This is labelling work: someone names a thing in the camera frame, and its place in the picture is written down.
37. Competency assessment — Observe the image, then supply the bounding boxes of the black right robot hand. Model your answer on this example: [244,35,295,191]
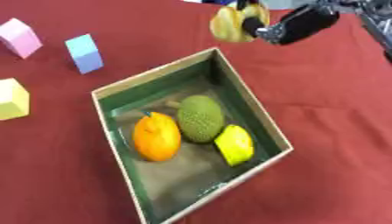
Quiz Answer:
[234,0,342,46]

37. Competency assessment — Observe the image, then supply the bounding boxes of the yellow striped toy fruit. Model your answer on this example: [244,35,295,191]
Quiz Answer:
[208,1,271,43]

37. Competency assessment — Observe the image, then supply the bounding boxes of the cardboard box with green inside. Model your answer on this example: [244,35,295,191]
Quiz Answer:
[90,47,296,224]

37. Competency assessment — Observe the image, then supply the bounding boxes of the yellow-green block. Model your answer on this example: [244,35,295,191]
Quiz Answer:
[213,123,256,168]

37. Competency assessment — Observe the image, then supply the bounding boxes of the green bumpy toy fruit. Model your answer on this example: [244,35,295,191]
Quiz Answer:
[176,94,227,144]

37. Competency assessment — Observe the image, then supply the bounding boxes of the orange toy fruit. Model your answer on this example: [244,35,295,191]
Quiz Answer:
[131,111,184,163]

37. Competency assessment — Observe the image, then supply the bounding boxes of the light blue block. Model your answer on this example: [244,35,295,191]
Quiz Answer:
[64,33,106,75]

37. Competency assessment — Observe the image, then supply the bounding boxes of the pink block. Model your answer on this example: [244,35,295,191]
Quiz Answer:
[0,17,45,60]

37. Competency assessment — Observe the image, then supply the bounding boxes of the pale yellow block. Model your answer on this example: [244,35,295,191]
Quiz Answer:
[0,77,32,122]

